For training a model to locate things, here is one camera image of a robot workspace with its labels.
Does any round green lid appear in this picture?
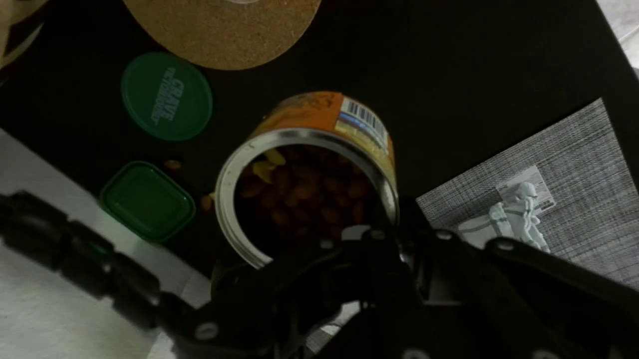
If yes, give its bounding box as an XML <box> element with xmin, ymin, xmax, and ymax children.
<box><xmin>121</xmin><ymin>53</ymin><xmax>214</xmax><ymax>142</ymax></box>

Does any grey woven placemat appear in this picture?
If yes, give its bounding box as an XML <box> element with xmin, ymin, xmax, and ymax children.
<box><xmin>418</xmin><ymin>100</ymin><xmax>639</xmax><ymax>290</ymax></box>

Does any square green container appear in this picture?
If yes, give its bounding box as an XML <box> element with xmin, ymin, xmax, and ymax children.
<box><xmin>99</xmin><ymin>162</ymin><xmax>197</xmax><ymax>244</ymax></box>

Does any round cork trivet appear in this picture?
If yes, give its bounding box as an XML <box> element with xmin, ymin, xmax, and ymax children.
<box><xmin>123</xmin><ymin>0</ymin><xmax>322</xmax><ymax>70</ymax></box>

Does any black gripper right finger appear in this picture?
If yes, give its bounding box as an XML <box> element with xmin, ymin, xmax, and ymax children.
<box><xmin>416</xmin><ymin>232</ymin><xmax>639</xmax><ymax>359</ymax></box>

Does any black side table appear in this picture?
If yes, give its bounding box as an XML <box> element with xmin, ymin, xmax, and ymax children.
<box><xmin>0</xmin><ymin>0</ymin><xmax>639</xmax><ymax>282</ymax></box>

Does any orange food can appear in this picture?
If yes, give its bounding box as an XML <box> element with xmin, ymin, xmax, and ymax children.
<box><xmin>214</xmin><ymin>92</ymin><xmax>400</xmax><ymax>268</ymax></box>

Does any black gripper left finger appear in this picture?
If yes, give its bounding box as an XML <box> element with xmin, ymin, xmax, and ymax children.
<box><xmin>161</xmin><ymin>230</ymin><xmax>408</xmax><ymax>359</ymax></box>

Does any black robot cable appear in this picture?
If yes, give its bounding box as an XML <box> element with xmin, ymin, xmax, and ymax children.
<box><xmin>0</xmin><ymin>190</ymin><xmax>202</xmax><ymax>332</ymax></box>

